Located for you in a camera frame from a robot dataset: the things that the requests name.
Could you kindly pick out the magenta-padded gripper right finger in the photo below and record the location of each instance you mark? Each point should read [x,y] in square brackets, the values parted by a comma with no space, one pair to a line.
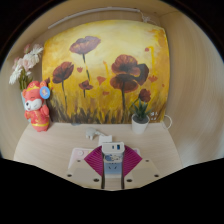
[131,161]

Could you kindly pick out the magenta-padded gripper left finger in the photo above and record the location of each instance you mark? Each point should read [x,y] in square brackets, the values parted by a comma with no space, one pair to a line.
[95,161]

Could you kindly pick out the white charger block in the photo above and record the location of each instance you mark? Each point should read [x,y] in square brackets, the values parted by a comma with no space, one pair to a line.
[112,148]

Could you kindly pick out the small white box adapter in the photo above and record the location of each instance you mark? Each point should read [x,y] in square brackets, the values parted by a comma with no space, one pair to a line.
[105,139]

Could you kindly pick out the grey-white plug adapter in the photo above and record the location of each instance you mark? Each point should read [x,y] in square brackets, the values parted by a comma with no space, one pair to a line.
[90,133]

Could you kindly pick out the small plant in white pot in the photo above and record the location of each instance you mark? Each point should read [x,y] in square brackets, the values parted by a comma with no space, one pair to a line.
[140,126]

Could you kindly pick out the red plush toy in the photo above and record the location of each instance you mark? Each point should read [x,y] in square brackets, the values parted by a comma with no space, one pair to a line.
[36,115]

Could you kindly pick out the light blue vase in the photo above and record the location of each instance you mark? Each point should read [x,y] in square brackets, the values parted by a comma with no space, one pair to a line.
[22,98]

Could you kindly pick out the yellow poppy flower painting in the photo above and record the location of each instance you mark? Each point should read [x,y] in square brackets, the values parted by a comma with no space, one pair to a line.
[106,53]

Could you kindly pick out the pink and white flower bouquet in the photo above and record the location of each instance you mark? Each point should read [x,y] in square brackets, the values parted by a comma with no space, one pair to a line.
[28,61]

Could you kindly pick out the white light bar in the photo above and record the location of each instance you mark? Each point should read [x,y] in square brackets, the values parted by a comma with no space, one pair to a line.
[93,12]

